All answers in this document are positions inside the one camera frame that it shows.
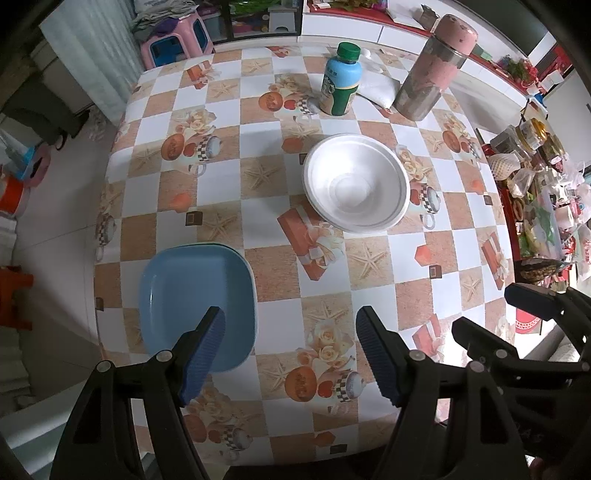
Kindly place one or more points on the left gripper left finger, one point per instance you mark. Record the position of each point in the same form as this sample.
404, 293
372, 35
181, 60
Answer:
180, 373

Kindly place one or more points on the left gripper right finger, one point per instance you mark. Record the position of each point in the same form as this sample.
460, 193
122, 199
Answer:
404, 376

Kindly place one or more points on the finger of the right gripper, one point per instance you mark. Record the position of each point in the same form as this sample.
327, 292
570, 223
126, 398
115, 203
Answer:
489, 345
569, 309

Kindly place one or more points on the blue square plate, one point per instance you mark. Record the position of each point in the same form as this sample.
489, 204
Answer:
179, 284

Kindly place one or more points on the white bowl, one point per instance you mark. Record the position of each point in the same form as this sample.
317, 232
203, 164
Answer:
356, 183

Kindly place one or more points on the green square plate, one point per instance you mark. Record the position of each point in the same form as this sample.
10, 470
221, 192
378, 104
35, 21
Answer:
231, 246

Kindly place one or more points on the white foam wrapped fruit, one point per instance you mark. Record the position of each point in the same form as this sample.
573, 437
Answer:
503, 165

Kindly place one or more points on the gold lid glass jar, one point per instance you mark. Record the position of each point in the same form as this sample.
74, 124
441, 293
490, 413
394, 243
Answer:
532, 133

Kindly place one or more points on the red small stool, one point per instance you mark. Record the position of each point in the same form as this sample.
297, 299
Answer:
12, 281

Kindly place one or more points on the checkered patterned tablecloth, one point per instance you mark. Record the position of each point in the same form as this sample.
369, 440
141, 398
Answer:
212, 150

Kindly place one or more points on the orange bucket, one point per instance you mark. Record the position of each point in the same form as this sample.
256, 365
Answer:
14, 196

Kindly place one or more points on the white folded cloth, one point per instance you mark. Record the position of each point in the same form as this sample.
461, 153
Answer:
376, 85

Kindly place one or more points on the green cap drink bottle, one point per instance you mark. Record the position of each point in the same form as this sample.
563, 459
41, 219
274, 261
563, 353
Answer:
342, 77

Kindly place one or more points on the pink steel thermos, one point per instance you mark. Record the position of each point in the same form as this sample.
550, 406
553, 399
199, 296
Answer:
442, 57

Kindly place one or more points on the pink plastic stool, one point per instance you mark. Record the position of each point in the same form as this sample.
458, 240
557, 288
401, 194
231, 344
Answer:
187, 39

